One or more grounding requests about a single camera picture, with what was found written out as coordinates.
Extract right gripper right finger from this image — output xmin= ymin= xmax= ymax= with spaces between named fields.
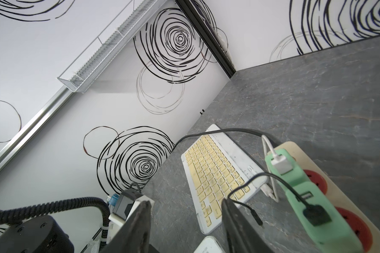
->
xmin=221 ymin=199 xmax=273 ymax=253

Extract mint green charger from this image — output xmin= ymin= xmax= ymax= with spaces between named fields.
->
xmin=286 ymin=181 xmax=364 ymax=253
xmin=265 ymin=149 xmax=310 ymax=194

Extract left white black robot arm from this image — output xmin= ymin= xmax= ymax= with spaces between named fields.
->
xmin=0 ymin=197 xmax=110 ymax=253

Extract mint green wireless keyboard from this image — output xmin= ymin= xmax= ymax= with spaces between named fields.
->
xmin=194 ymin=236 xmax=225 ymax=253

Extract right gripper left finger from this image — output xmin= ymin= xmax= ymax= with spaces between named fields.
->
xmin=100 ymin=201 xmax=152 ymax=253

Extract short white usb cable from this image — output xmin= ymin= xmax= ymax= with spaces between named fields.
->
xmin=259 ymin=134 xmax=293 ymax=203

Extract black usb cable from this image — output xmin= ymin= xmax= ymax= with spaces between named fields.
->
xmin=227 ymin=172 xmax=333 ymax=228

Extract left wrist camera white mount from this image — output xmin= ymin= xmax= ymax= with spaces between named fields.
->
xmin=108 ymin=188 xmax=155 ymax=240

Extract yellow keyboard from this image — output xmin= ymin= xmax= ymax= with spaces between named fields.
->
xmin=181 ymin=124 xmax=263 ymax=235

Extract cream power strip red sockets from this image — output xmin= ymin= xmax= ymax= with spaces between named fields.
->
xmin=263 ymin=141 xmax=380 ymax=253

